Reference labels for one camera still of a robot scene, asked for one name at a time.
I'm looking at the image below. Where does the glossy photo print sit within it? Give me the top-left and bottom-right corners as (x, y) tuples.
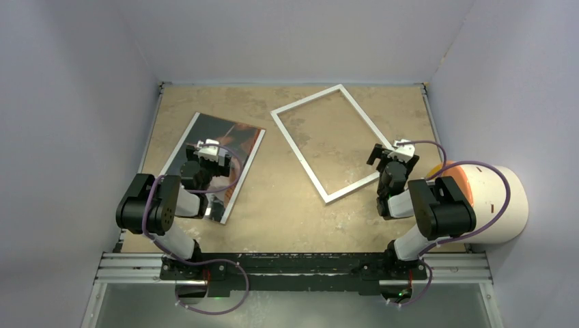
(160, 113), (266, 225)

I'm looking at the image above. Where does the wooden picture frame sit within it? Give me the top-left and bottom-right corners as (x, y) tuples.
(270, 84), (395, 205)

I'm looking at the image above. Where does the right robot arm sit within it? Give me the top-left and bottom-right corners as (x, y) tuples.
(367, 141), (477, 278)

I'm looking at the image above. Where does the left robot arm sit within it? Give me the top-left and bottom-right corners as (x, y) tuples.
(115, 150), (231, 279)

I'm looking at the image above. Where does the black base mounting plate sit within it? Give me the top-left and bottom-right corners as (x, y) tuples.
(160, 251), (428, 297)

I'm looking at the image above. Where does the white cylinder with orange face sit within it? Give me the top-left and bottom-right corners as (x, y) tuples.
(441, 165), (528, 244)

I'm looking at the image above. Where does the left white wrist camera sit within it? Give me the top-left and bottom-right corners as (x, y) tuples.
(195, 139), (220, 161)

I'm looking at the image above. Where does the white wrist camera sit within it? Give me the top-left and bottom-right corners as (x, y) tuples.
(389, 139), (415, 163)
(195, 139), (220, 161)

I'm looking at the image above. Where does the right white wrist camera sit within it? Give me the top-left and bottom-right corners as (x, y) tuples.
(389, 139), (415, 163)

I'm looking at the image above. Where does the aluminium rail frame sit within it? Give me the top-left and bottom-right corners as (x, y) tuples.
(82, 252), (504, 327)

